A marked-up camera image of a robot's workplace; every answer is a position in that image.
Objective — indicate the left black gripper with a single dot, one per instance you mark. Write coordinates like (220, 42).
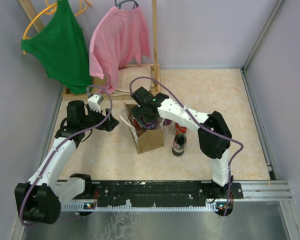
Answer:
(111, 123)

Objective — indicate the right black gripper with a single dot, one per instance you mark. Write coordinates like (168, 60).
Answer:
(136, 111)

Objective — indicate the purple soda can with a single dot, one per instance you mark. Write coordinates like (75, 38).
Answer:
(167, 122)
(150, 125)

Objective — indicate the red cola can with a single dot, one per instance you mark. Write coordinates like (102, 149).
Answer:
(179, 129)
(136, 124)

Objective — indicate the brown burlap canvas bag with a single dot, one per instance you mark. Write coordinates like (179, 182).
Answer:
(144, 140)

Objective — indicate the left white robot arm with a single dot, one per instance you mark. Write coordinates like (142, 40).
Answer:
(40, 200)

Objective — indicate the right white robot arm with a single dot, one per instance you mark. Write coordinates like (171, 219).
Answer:
(212, 130)

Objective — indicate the red cola can front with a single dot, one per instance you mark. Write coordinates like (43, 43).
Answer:
(179, 129)

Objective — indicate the cream folded cloth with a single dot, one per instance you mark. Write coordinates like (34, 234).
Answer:
(127, 75)

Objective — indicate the dark cola bottle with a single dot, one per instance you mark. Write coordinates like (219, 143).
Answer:
(179, 144)

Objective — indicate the pink t-shirt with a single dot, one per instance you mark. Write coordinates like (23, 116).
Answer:
(120, 37)

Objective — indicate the green tank top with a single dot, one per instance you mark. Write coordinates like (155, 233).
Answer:
(70, 69)

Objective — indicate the grey clothes hanger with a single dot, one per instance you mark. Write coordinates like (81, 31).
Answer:
(126, 5)

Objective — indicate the yellow clothes hanger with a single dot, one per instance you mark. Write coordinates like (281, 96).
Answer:
(45, 17)

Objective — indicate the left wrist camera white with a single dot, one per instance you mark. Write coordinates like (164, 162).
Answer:
(94, 102)

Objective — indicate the wooden clothes rack frame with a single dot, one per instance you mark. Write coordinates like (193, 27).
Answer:
(37, 24)

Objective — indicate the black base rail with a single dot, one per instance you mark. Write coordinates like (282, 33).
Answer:
(167, 193)

